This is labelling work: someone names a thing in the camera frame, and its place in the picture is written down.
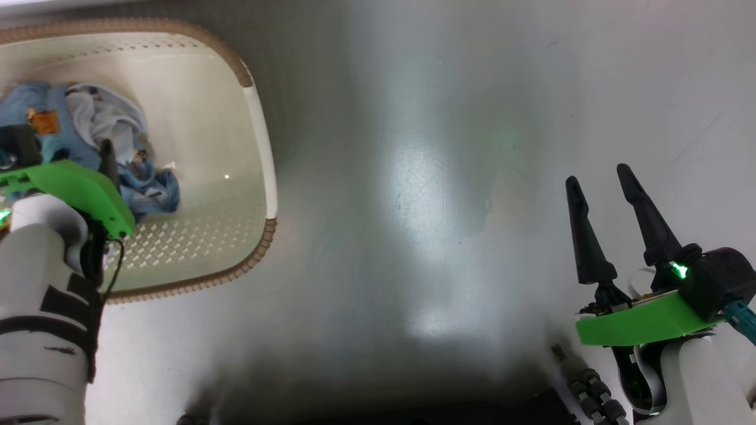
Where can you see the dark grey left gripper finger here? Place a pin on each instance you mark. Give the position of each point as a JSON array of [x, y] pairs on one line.
[[108, 162]]

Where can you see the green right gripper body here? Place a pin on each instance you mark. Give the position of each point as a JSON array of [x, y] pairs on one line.
[[644, 321]]

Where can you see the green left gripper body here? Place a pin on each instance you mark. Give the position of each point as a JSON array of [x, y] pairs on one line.
[[82, 186]]

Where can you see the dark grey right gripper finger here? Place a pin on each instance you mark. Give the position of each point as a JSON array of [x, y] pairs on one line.
[[590, 254], [655, 230]]

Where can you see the white grey garment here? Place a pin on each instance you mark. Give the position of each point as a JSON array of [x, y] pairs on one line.
[[109, 118]]

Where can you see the blue bear print garment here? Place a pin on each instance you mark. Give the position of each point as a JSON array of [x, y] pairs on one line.
[[153, 192]]

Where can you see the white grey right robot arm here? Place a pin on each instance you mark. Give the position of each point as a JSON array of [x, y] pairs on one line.
[[703, 383]]

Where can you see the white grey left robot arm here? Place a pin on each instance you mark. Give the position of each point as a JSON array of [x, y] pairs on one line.
[[35, 307]]

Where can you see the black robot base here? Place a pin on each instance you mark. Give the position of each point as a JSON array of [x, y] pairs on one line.
[[590, 392]]

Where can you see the cream perforated laundry basket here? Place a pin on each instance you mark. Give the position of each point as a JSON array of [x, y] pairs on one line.
[[207, 224]]

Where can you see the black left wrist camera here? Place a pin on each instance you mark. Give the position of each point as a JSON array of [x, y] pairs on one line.
[[18, 147]]

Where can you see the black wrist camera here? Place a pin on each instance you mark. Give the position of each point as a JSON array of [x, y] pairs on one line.
[[18, 147], [717, 280]]

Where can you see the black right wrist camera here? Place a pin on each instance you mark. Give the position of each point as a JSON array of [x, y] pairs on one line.
[[717, 280]]

